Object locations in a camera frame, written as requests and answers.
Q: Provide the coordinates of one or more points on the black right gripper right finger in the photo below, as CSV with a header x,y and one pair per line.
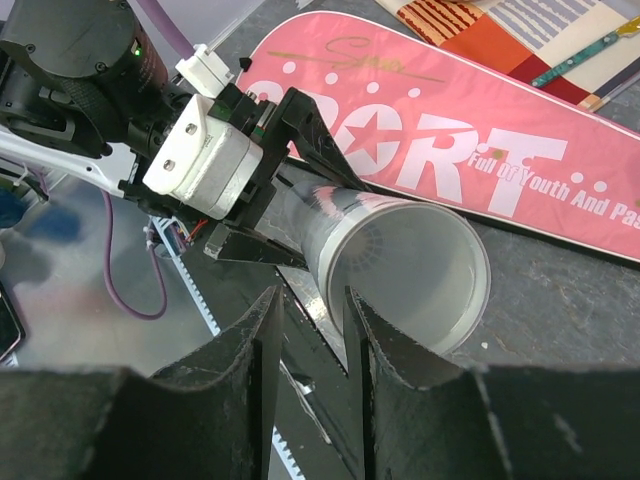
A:
x,y
419,416

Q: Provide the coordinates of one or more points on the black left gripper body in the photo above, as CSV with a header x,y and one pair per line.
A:
x,y
261,121

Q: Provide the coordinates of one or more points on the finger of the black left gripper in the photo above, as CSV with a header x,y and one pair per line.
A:
x,y
315,144
248,246

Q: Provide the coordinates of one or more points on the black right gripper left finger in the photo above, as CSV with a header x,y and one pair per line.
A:
x,y
105,423

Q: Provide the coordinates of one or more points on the white shuttlecock tube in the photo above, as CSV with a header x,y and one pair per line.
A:
x,y
421,266

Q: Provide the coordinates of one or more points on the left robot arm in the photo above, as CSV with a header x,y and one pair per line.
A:
x,y
84,78

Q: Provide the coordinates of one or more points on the pink racket bag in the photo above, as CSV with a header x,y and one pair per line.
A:
x,y
416,120

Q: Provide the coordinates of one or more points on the black smartphone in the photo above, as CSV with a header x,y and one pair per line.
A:
x,y
12,331

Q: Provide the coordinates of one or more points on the colourful patchwork placemat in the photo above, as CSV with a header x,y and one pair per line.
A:
x,y
523,39

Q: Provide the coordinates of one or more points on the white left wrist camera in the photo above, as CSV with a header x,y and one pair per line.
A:
x,y
204,162

